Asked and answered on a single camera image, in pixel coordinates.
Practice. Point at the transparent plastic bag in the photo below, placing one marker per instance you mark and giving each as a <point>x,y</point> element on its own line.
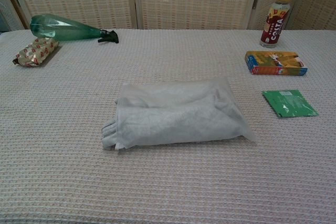
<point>197,129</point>

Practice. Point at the light grey cloth garment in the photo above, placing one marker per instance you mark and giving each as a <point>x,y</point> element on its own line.
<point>109,137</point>

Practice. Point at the white woven tablecloth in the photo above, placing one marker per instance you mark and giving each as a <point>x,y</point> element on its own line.
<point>168,182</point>

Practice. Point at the orange blue carton box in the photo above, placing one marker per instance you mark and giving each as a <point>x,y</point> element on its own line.
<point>270,62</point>

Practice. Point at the green foil sachet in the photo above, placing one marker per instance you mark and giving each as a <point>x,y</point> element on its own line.
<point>288,103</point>

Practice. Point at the Costa drink bottle yellow cap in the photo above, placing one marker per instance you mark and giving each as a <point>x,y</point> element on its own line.
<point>273,30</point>

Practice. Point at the green spray bottle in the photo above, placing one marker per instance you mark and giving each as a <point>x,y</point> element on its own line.
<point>57,28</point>

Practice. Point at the gold red snack package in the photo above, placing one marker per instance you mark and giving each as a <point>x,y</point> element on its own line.
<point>34,51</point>

